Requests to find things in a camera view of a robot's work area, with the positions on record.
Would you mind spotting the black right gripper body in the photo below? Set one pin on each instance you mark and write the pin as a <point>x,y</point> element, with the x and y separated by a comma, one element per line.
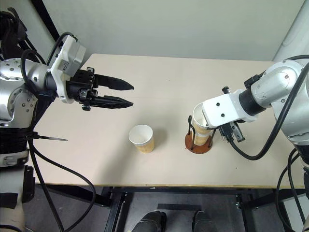
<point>233,133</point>

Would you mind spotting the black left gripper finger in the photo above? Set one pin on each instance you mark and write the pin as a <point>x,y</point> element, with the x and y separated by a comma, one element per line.
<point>113,102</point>
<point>113,82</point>

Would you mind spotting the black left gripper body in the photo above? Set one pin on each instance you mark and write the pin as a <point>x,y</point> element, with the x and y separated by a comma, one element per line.
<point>80,87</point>

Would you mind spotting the ribbed brown paper cup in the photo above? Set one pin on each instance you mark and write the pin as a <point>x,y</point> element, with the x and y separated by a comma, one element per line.
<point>199,124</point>
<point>201,140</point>
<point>142,140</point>

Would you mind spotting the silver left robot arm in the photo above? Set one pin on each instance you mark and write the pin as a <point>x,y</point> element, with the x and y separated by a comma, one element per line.
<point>14,96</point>

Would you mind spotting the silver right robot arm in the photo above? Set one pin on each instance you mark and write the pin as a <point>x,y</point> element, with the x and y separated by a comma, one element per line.
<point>272,82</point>

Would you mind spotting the black zip tie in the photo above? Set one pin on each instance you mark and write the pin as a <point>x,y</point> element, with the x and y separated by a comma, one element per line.
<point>51,138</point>

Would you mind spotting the black diagonal metal beam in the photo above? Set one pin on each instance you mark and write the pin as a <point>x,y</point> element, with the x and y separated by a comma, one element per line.
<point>46,18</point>

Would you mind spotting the black flat floor plate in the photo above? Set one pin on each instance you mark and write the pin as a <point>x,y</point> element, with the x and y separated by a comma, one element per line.
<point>178,206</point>

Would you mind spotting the dark rounded shape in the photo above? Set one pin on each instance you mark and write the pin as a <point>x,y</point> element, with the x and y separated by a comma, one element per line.
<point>202,221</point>
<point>149,221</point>

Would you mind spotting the white and black robot body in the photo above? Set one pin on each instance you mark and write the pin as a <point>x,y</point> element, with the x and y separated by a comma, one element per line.
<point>12,174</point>

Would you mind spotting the white round column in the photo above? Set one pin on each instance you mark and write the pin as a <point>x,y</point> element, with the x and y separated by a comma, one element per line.
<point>293,29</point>

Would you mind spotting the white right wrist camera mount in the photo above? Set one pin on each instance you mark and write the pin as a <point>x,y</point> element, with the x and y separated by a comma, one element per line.
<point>224,106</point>

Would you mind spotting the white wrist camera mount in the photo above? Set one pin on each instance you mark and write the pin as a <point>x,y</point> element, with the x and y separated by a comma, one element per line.
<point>224,106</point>
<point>70,55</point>

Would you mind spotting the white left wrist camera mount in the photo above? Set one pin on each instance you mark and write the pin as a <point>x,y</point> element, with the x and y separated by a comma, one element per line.
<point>70,55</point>

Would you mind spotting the black metal table frame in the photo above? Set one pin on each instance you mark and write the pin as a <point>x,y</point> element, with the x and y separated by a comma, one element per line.
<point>118,205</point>

